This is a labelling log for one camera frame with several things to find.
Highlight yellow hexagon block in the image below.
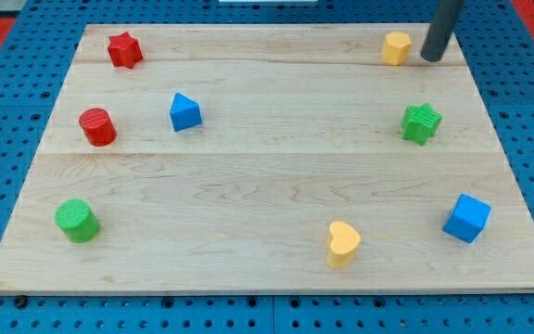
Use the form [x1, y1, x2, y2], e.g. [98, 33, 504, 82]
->
[381, 32, 412, 66]

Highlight blue triangle block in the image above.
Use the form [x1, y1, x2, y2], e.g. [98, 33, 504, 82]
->
[170, 93, 202, 132]

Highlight light wooden board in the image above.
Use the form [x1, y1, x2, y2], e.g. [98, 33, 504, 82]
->
[0, 23, 534, 296]

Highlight yellow heart block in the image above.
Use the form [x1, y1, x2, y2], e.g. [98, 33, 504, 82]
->
[326, 221, 362, 268]

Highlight green star block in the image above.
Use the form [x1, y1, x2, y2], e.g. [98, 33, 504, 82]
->
[400, 103, 442, 146]

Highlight red cylinder block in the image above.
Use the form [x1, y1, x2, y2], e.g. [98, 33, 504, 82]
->
[79, 108, 117, 147]

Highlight red star block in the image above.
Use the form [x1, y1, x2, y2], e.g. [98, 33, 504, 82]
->
[108, 32, 143, 69]

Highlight green cylinder block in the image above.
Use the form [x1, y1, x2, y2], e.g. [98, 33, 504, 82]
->
[55, 199, 100, 243]

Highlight blue cube block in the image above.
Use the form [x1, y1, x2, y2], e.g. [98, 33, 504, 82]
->
[442, 193, 491, 243]

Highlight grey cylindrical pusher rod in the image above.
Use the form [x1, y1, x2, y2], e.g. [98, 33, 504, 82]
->
[420, 0, 464, 62]

